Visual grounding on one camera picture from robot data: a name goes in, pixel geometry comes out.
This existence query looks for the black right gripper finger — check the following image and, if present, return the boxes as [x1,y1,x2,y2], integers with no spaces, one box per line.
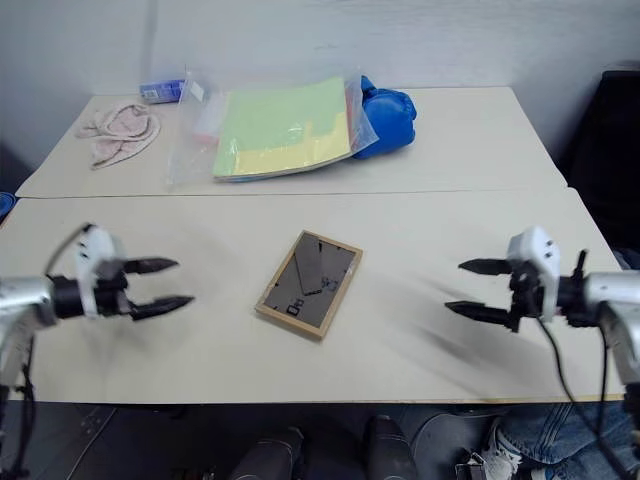
[444,300,513,327]
[458,257,514,277]

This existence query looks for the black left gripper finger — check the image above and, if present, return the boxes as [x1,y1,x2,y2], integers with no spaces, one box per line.
[123,256,181,277]
[128,295,196,322]

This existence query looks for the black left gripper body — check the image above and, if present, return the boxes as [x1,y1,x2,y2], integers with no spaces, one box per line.
[93,258,135,318]

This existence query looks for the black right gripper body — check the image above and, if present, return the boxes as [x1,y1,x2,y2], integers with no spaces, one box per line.
[504,258,546,334]

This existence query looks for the clear plastic bag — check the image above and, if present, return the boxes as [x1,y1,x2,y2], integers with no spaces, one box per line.
[164,63,382,190]

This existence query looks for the grey rounded shape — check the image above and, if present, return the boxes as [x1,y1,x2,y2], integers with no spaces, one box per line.
[414,408,499,480]

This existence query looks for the white sneaker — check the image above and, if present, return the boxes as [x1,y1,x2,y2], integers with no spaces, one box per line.
[480,417,524,477]

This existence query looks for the pink cloth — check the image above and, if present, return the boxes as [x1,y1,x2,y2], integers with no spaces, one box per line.
[74,101,163,172]

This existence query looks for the person's blue jeans leg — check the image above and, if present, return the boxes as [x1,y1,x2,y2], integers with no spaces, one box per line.
[499,398,640,480]

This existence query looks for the pink item in bag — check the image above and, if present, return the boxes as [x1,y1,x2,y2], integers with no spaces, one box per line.
[191,92,227,147]

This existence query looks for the dark rounded shape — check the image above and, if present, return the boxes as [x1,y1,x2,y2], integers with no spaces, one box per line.
[230,424,307,480]
[360,414,420,480]

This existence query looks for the black chair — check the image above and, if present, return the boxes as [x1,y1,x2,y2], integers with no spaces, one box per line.
[556,61,640,254]

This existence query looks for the blue boxing glove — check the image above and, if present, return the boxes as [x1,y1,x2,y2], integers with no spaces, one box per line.
[351,74,419,162]

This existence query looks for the blue tissue pack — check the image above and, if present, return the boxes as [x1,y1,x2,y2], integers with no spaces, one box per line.
[138,79,187,106]

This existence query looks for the coloured paper stack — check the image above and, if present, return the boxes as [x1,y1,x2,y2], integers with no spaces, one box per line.
[211,75,354,184]

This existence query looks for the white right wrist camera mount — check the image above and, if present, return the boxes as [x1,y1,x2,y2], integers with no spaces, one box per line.
[506,225,564,323]

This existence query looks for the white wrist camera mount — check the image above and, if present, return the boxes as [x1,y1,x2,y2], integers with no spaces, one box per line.
[68,224,127,319]
[506,225,564,323]

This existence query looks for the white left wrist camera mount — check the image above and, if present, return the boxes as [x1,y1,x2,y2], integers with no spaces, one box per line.
[68,224,127,319]

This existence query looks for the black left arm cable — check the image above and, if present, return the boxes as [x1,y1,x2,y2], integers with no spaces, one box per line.
[44,223,96,279]

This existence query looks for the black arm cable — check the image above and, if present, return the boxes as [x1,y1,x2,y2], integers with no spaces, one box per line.
[535,315,640,480]
[44,223,96,279]

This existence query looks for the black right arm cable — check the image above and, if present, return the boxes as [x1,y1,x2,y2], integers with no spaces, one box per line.
[535,315,640,480]

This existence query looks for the wooden picture frame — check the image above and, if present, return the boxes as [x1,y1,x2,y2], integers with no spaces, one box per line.
[254,229,365,343]

